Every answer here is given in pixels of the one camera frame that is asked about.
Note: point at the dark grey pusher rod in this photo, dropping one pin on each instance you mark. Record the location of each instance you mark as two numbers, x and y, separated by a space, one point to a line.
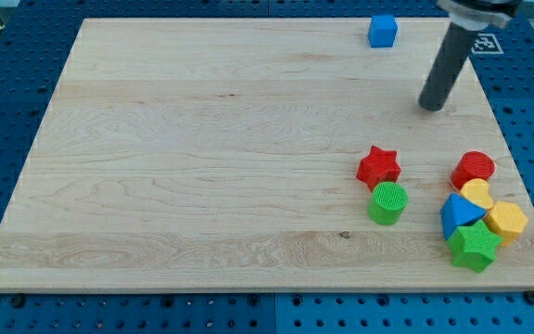
449 61

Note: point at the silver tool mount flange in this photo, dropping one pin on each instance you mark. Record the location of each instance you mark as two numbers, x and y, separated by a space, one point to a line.
476 15

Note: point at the red star block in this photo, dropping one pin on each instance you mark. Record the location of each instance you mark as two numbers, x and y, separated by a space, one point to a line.
378 166

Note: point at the green star block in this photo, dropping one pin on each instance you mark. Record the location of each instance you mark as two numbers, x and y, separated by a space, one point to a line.
473 246

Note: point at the white fiducial marker tag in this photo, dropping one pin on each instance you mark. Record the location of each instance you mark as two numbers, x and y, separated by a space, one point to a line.
486 44

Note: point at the blue cube block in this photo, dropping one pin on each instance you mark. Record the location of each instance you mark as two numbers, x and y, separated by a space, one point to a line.
382 31

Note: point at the red cylinder block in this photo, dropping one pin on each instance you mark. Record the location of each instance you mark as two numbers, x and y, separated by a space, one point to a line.
472 165

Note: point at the yellow heart block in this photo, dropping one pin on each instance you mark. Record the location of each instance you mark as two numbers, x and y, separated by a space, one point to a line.
478 192

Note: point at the blue triangle block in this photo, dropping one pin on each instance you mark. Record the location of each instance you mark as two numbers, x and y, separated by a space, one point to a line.
457 211

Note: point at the green cylinder block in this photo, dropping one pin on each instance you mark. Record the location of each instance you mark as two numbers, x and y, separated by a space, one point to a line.
387 203

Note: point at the yellow hexagon block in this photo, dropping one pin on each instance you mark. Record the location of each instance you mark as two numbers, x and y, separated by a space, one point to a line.
507 220

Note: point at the wooden board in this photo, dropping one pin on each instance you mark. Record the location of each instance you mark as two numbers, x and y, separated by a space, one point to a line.
220 155

